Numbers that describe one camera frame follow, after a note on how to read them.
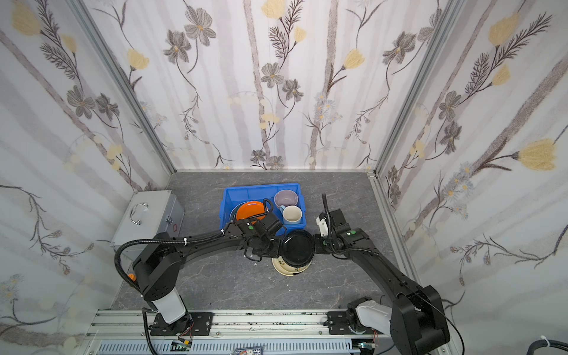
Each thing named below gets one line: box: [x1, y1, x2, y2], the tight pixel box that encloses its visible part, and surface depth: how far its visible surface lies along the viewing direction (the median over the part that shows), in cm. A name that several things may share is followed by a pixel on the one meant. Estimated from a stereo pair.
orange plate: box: [235, 201, 267, 225], surface depth 101 cm
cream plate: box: [271, 255, 313, 276], surface depth 86 cm
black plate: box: [280, 229, 316, 268], surface depth 86 cm
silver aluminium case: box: [109, 189, 185, 263], surface depth 86 cm
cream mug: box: [279, 204, 303, 225], surface depth 94 cm
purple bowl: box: [273, 189, 299, 208], surface depth 106 cm
